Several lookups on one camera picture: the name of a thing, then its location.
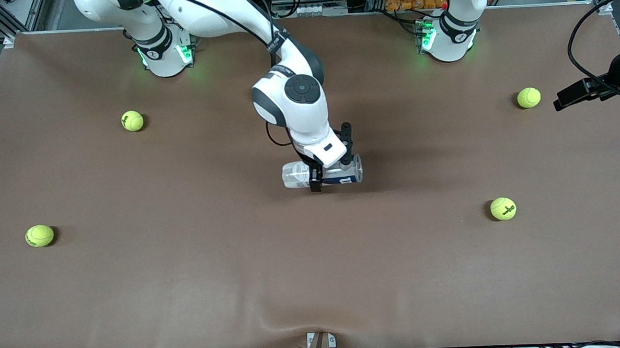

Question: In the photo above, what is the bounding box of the white connector strip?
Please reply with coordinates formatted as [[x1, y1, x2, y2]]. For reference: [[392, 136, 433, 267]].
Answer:
[[273, 3, 349, 18]]

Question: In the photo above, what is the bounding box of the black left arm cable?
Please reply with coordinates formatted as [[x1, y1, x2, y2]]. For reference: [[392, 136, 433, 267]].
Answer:
[[566, 0, 620, 103]]

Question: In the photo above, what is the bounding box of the yellow-green tennis ball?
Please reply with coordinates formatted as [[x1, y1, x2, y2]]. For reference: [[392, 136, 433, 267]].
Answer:
[[120, 110, 145, 133], [489, 196, 518, 222], [25, 224, 55, 248], [516, 87, 542, 110]]

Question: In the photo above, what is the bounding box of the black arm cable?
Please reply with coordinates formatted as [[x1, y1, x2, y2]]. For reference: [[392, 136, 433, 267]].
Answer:
[[169, 0, 296, 152], [566, 0, 620, 103]]

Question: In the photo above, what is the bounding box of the clear tennis ball can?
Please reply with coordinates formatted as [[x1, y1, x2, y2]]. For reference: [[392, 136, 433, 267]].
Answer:
[[281, 154, 365, 190]]

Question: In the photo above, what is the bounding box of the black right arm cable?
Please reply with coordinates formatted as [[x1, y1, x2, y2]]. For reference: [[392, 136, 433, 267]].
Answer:
[[169, 0, 296, 152]]

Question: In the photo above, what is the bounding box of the brown table mat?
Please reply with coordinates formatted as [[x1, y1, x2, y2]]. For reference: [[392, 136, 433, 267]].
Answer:
[[0, 3, 620, 348]]

